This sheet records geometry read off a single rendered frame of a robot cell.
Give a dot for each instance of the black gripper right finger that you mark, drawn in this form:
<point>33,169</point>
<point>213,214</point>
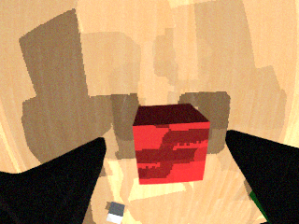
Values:
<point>272,171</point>

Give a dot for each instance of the red block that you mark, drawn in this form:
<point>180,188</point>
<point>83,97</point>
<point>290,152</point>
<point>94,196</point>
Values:
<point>170,144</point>

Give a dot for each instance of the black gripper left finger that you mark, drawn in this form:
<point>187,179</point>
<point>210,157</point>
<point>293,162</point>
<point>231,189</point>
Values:
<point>57,192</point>

